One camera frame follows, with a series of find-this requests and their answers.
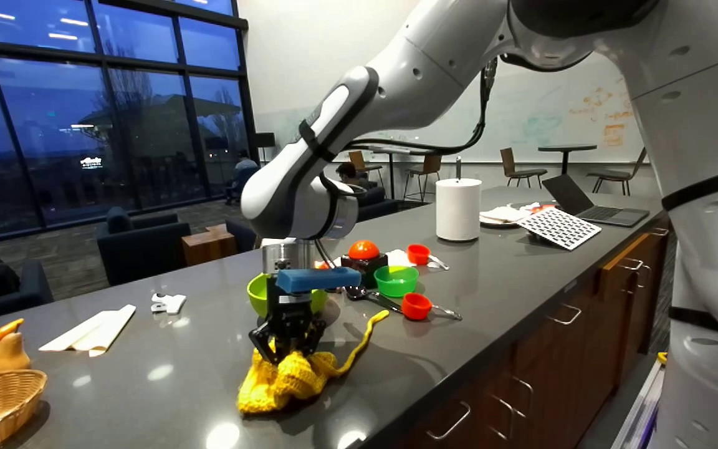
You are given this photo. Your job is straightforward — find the folded white paper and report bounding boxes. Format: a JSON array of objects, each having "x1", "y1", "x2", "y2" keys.
[{"x1": 38, "y1": 301, "x2": 141, "y2": 358}]

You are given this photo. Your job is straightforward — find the open dark laptop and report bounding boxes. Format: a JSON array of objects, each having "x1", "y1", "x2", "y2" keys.
[{"x1": 540, "y1": 172, "x2": 652, "y2": 228}]

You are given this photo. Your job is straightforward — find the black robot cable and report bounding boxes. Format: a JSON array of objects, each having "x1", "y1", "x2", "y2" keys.
[{"x1": 294, "y1": 56, "x2": 501, "y2": 156}]

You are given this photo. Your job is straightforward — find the lime green plastic bowl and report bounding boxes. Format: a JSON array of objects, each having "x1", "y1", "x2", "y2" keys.
[{"x1": 244, "y1": 272, "x2": 331, "y2": 319}]

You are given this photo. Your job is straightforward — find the black kitchen utensil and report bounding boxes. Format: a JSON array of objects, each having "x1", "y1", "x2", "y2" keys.
[{"x1": 344, "y1": 283, "x2": 395, "y2": 306}]

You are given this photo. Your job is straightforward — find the white paper stack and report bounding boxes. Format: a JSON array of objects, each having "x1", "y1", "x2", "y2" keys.
[{"x1": 478, "y1": 202, "x2": 540, "y2": 228}]

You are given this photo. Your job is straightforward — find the tan pear shaped toy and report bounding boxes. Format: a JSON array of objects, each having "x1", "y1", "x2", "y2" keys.
[{"x1": 0, "y1": 332, "x2": 36, "y2": 375}]

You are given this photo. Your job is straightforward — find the white paper towel roll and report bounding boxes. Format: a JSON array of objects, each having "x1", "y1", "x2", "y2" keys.
[{"x1": 434, "y1": 177, "x2": 485, "y2": 243}]

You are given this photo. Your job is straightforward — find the small red measuring cup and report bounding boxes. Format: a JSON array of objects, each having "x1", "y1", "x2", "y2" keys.
[{"x1": 397, "y1": 291, "x2": 465, "y2": 324}]

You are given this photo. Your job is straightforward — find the orange red toy ball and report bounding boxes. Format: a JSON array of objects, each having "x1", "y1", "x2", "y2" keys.
[{"x1": 348, "y1": 236, "x2": 385, "y2": 263}]

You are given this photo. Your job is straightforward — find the crumpled white wrapper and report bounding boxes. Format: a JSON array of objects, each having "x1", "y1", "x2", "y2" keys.
[{"x1": 148, "y1": 291, "x2": 190, "y2": 316}]

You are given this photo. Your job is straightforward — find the navy blue armchair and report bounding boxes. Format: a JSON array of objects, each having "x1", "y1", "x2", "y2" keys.
[{"x1": 96, "y1": 210, "x2": 257, "y2": 287}]

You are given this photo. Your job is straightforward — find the wooden box side table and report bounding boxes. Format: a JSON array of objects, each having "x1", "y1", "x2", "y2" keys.
[{"x1": 181, "y1": 221, "x2": 237, "y2": 267}]

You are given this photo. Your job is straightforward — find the whiteboard wall with writing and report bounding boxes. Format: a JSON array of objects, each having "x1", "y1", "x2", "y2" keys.
[{"x1": 255, "y1": 47, "x2": 653, "y2": 165}]

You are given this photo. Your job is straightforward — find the round dark cafe table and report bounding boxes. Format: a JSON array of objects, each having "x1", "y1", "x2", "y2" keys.
[{"x1": 540, "y1": 142, "x2": 598, "y2": 177}]

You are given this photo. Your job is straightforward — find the small black box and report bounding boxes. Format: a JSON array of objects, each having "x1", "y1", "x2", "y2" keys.
[{"x1": 340, "y1": 251, "x2": 391, "y2": 291}]

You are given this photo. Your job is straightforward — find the brown counter cabinet drawers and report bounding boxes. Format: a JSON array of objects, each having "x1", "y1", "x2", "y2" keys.
[{"x1": 356, "y1": 202, "x2": 678, "y2": 449}]

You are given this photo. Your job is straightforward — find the large glass window wall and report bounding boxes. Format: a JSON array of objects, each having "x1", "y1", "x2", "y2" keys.
[{"x1": 0, "y1": 0, "x2": 260, "y2": 243}]

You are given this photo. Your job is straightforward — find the yellow crocheted cloth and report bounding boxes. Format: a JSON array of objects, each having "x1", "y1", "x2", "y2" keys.
[{"x1": 235, "y1": 306, "x2": 395, "y2": 415}]

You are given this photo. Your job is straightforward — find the small green plastic bowl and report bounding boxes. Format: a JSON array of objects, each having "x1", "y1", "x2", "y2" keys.
[{"x1": 372, "y1": 263, "x2": 422, "y2": 301}]

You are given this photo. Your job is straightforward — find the brown cafe chair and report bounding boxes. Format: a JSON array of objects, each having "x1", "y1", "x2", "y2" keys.
[
  {"x1": 419, "y1": 150, "x2": 447, "y2": 181},
  {"x1": 588, "y1": 145, "x2": 653, "y2": 196},
  {"x1": 500, "y1": 147, "x2": 549, "y2": 188}
]

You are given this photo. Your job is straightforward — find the large red measuring cup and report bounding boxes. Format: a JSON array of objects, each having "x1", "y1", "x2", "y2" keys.
[{"x1": 406, "y1": 242, "x2": 451, "y2": 272}]

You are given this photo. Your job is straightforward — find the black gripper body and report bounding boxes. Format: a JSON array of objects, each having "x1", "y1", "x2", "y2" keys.
[{"x1": 253, "y1": 272, "x2": 330, "y2": 338}]

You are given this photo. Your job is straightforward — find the white computer keyboard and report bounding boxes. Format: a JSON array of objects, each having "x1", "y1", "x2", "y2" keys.
[{"x1": 517, "y1": 203, "x2": 603, "y2": 251}]

